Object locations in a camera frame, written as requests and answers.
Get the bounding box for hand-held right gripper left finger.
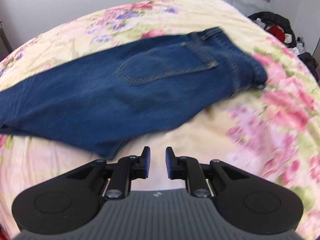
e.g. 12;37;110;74
65;146;151;201

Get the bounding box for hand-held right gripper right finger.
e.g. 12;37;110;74
165;147;250;197

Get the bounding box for blue denim pants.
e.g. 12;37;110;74
0;27;268;161

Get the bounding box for floral yellow blanket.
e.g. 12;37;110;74
0;0;320;240

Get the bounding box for pile of dark clothes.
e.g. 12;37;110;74
247;11;320;80

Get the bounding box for dark furniture edge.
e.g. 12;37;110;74
0;20;13;53

